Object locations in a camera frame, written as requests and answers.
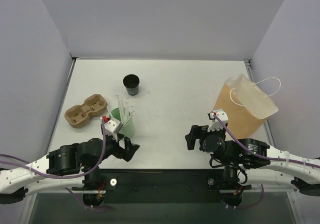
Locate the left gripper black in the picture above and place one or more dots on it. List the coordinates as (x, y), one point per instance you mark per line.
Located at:
(120, 147)

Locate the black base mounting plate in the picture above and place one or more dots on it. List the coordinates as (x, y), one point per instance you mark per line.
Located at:
(162, 186)

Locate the green straw holder cup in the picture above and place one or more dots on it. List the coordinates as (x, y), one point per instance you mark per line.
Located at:
(129, 129)

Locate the brown paper takeout bag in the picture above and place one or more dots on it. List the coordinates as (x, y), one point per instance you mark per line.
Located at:
(245, 104)

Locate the black takeout coffee cup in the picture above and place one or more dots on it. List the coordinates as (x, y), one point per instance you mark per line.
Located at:
(131, 83)

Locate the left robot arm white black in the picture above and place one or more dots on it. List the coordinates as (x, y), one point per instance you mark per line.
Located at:
(75, 166)

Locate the brown cardboard cup carrier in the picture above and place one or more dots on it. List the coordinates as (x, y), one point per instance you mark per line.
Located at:
(80, 115)

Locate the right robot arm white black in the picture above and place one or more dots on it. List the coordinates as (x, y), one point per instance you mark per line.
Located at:
(250, 161)

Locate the white wrapped straw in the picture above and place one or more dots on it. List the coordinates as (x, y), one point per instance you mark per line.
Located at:
(124, 109)

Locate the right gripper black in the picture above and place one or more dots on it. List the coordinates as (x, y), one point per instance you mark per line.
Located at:
(198, 136)

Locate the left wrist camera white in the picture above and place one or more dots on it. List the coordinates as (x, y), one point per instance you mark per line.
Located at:
(110, 126)

